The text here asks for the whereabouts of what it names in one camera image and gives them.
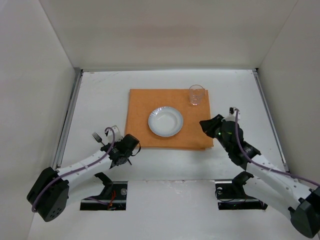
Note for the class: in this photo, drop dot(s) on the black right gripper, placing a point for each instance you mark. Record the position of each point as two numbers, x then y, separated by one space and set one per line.
215 123

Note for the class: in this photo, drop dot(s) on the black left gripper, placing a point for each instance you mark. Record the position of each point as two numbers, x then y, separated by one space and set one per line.
110 146

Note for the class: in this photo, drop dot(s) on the black plastic fork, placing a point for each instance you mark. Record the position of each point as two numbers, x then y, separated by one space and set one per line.
98 138

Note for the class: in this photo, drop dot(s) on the clear drinking glass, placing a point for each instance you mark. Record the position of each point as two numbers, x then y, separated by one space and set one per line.
196 94

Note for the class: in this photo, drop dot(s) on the white ceramic bowl plate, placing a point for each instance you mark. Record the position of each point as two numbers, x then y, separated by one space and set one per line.
165 121

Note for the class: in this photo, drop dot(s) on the orange cloth placemat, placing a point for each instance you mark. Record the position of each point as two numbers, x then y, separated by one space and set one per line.
191 137

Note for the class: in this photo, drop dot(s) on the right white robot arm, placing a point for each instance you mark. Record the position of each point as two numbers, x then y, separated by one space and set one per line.
262 180

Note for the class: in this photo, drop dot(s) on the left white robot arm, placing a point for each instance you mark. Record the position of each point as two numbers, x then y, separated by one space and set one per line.
55 189

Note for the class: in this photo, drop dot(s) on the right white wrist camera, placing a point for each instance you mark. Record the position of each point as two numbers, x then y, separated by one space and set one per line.
235 113

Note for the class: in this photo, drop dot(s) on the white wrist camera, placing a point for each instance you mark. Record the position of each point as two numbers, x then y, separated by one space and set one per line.
235 113
113 129

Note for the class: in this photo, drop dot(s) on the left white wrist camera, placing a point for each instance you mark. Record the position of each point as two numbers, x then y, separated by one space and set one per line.
113 129

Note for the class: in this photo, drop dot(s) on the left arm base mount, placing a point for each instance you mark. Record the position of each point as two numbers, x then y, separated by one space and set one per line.
113 196

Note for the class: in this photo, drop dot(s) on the right aluminium table rail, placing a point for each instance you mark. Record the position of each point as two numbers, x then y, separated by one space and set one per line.
270 119

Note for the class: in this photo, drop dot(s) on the aluminium table rail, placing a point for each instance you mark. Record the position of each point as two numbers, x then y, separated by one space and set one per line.
60 150
270 119

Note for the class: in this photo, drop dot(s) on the left aluminium table rail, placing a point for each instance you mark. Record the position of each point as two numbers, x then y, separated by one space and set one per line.
60 150

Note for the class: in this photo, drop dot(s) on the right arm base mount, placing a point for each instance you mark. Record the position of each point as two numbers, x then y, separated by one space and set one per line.
230 194

